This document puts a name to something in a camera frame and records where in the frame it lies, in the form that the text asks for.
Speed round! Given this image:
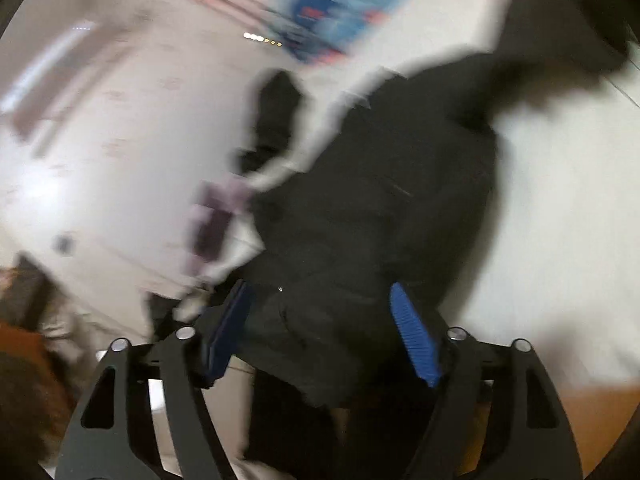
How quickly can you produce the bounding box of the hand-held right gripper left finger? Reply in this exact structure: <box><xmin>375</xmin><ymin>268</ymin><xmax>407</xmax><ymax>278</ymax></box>
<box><xmin>54</xmin><ymin>280</ymin><xmax>257</xmax><ymax>480</ymax></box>

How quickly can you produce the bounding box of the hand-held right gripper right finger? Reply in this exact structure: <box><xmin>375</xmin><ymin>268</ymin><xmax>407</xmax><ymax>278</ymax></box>
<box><xmin>390</xmin><ymin>282</ymin><xmax>585</xmax><ymax>480</ymax></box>

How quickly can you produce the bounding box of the black jacket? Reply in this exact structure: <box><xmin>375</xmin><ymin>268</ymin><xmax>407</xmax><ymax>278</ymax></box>
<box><xmin>240</xmin><ymin>0</ymin><xmax>633</xmax><ymax>480</ymax></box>

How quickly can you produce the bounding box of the purple striped cloth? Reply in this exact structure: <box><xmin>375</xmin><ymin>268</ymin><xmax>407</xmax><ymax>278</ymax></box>
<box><xmin>186</xmin><ymin>176</ymin><xmax>253</xmax><ymax>281</ymax></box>

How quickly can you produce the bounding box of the brown cloth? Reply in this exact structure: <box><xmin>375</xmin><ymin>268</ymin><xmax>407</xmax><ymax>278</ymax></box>
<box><xmin>0</xmin><ymin>255</ymin><xmax>76</xmax><ymax>476</ymax></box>

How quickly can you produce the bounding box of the black cloth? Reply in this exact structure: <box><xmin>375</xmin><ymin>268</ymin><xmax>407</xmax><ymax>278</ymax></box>
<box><xmin>234</xmin><ymin>69</ymin><xmax>307</xmax><ymax>176</ymax></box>

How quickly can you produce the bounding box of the blue whale print curtain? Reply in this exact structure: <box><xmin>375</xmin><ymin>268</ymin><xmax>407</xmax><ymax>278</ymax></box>
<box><xmin>264</xmin><ymin>0</ymin><xmax>521</xmax><ymax>67</ymax></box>

